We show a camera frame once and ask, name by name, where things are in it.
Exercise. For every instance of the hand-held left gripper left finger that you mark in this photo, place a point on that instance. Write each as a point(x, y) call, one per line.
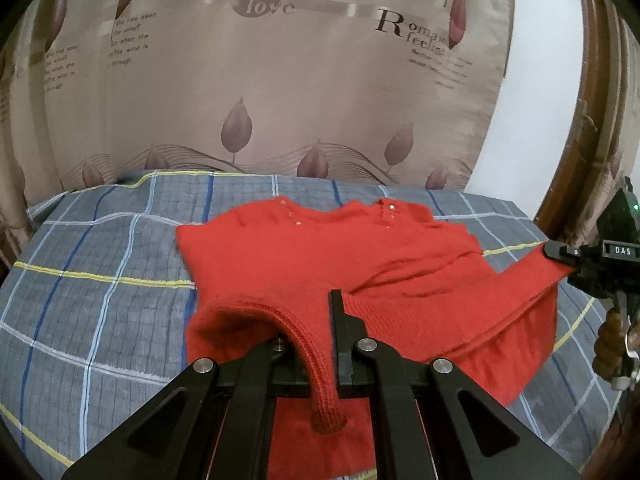
point(235, 400)

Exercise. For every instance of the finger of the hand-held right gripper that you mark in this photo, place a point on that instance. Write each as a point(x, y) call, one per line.
point(562, 252)
point(590, 282)

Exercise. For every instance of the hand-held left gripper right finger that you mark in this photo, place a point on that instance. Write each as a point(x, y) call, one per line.
point(350, 350)

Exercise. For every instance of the red knit sweater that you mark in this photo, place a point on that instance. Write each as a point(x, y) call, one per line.
point(380, 270)

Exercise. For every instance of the person's right hand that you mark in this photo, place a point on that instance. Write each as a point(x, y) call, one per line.
point(611, 342)

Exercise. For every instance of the grey plaid bed sheet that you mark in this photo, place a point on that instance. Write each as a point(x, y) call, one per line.
point(100, 285)

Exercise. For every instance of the beige leaf print curtain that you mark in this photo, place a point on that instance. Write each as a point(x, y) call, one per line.
point(300, 85)

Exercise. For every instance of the brown wooden door frame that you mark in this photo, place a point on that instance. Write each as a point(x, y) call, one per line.
point(580, 110)

